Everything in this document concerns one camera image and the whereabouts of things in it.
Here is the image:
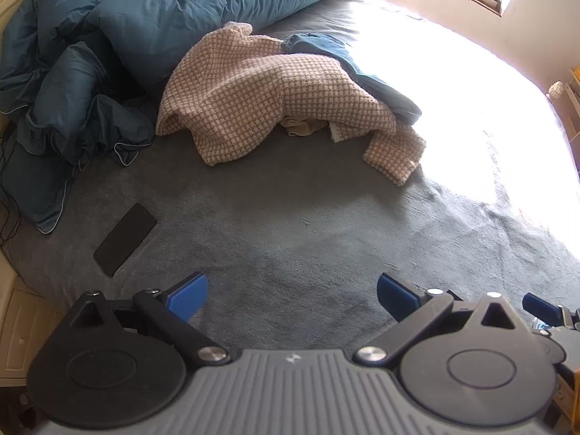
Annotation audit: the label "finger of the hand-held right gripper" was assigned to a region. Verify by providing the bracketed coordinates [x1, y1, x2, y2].
[522, 293, 580, 329]

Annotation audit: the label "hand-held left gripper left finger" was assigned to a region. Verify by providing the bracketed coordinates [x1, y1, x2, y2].
[67, 272, 231, 368]

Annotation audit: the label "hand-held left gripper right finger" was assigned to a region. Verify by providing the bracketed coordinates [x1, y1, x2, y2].
[353, 273, 532, 367]

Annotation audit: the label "pink houndstooth sweater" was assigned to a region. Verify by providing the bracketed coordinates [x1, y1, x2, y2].
[155, 22, 427, 186]

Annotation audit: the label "black phone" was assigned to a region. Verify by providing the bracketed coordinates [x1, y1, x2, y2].
[93, 203, 158, 278]

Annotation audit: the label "grey bed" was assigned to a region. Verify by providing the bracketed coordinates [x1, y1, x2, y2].
[0, 0, 580, 372]

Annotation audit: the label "cream nightstand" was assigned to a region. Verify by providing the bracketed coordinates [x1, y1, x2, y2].
[0, 276, 62, 388]

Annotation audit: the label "cream cloth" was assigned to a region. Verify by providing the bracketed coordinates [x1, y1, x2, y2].
[279, 116, 330, 138]

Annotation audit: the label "blue jeans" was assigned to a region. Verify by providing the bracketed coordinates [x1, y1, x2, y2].
[281, 32, 423, 127]

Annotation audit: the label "teal duvet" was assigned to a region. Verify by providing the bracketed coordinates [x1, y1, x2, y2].
[0, 0, 254, 235]

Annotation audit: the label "black bedside cable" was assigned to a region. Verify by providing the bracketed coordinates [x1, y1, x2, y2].
[0, 135, 23, 246]

